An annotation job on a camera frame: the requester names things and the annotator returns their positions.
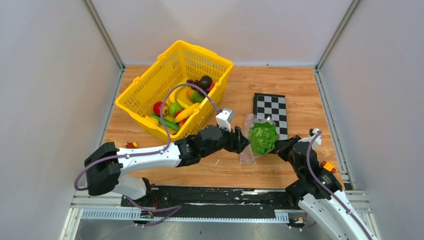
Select orange green mango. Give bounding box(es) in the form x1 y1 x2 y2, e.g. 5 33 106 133
186 88 205 103

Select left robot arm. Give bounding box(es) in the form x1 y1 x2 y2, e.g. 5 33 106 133
84 125 251 207

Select green lettuce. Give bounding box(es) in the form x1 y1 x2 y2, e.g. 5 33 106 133
248 121 279 157

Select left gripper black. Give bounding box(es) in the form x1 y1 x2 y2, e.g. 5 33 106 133
201 123 252 160

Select yellow banana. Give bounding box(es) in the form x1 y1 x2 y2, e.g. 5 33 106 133
174 102 200 123
168 86 184 103
175 86 193 106

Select red yellow apple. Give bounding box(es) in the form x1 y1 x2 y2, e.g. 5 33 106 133
153 101 169 116

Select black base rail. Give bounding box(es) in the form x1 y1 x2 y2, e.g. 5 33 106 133
136 185 309 222

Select dark red grapes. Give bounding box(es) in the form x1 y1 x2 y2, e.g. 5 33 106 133
186 79 209 94

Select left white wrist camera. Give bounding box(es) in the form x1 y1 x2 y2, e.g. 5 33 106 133
215 108 235 132

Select green vegetable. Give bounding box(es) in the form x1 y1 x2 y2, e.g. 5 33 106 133
168 102 184 117

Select dark avocado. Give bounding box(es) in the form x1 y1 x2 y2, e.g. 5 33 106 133
199 75 213 89

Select orange yellow toy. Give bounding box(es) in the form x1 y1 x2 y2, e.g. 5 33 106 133
320 160 336 174

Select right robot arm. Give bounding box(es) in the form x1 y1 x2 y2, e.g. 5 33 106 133
275 128 378 240

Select aluminium frame base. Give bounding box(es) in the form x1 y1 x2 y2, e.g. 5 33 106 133
61 185 381 240

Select yellow plastic basket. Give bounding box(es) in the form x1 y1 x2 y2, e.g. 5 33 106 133
115 40 234 142

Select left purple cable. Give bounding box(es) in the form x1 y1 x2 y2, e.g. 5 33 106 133
73 83 222 229

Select green cucumber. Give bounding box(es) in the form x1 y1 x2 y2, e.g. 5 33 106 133
150 114 180 131

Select red green toy car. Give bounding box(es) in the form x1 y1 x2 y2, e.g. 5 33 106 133
125 142 139 149

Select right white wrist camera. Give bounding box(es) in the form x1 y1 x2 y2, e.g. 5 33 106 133
309 128 323 149

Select red pepper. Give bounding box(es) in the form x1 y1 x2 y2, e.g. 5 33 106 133
178 118 188 129

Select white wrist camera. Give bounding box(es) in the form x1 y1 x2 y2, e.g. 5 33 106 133
215 108 235 132
309 128 323 149

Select black white checkerboard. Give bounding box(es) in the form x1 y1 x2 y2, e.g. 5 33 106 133
252 92 289 140

